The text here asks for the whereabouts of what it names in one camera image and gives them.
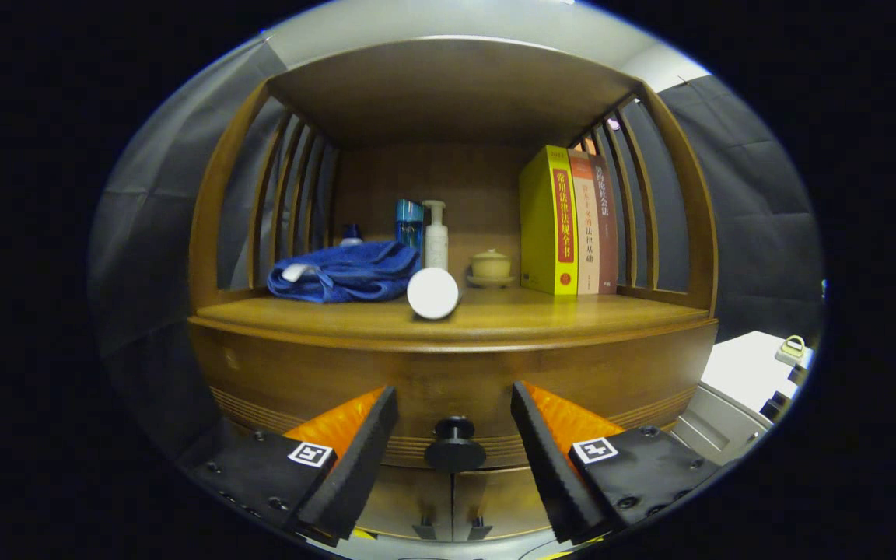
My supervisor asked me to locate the yellow book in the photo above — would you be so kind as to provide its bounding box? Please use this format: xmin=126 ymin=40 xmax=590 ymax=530
xmin=519 ymin=145 xmax=579 ymax=296

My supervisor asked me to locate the beige lidded teacup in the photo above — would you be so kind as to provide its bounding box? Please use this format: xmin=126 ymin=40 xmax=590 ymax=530
xmin=470 ymin=249 xmax=513 ymax=281

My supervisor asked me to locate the orange beige book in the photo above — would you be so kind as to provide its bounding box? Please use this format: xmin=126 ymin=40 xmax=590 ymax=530
xmin=569 ymin=149 xmax=600 ymax=295

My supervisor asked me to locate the dark brown book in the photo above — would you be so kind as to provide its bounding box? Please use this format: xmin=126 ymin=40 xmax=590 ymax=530
xmin=590 ymin=153 xmax=620 ymax=294

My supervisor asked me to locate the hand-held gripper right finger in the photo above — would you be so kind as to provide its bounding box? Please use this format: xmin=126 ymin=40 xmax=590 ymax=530
xmin=510 ymin=380 xmax=729 ymax=545

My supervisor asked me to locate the large black holder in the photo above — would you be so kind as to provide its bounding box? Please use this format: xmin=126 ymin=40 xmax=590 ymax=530
xmin=759 ymin=391 xmax=793 ymax=422

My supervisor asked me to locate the teal blue bottle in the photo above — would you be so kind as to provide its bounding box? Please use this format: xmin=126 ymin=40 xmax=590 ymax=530
xmin=394 ymin=198 xmax=425 ymax=250

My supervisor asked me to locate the small white object with loop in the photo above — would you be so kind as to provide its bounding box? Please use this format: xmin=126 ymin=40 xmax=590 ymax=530
xmin=775 ymin=334 xmax=809 ymax=366

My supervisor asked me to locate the white pump bottle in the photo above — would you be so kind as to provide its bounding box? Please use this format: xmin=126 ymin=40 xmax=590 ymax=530
xmin=422 ymin=200 xmax=450 ymax=271

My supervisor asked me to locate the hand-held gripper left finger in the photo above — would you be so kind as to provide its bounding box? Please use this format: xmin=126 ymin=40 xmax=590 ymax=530
xmin=184 ymin=385 xmax=400 ymax=548

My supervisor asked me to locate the wooden cabinet door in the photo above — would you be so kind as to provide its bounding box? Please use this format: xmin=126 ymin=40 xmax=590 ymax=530
xmin=452 ymin=465 xmax=554 ymax=541
xmin=355 ymin=465 xmax=455 ymax=543

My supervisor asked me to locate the blue towel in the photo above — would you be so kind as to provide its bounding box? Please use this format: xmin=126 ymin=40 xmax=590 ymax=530
xmin=267 ymin=240 xmax=422 ymax=304

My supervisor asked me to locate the white green tube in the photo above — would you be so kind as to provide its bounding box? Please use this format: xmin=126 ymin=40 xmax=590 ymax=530
xmin=406 ymin=267 xmax=460 ymax=320

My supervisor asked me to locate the wooden countertop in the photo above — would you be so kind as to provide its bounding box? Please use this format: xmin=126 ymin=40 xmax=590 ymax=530
xmin=187 ymin=284 xmax=719 ymax=352

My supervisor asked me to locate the wooden cabinet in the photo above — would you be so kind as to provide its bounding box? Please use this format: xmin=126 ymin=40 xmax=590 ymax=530
xmin=187 ymin=37 xmax=719 ymax=543

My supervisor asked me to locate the white drawer unit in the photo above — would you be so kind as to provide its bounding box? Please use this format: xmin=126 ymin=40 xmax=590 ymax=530
xmin=670 ymin=331 xmax=814 ymax=467

